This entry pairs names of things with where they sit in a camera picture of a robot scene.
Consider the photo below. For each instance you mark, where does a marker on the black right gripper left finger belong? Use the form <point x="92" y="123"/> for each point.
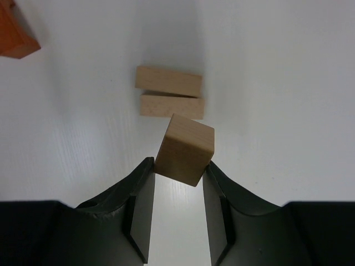
<point x="112" y="228"/>

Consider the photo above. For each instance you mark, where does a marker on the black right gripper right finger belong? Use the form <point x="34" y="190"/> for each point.
<point x="242" y="228"/>

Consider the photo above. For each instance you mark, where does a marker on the light long wood block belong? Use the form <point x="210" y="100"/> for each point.
<point x="168" y="81"/>
<point x="166" y="106"/>

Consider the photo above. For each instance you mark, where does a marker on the dark brown arch block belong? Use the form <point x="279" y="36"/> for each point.
<point x="15" y="42"/>

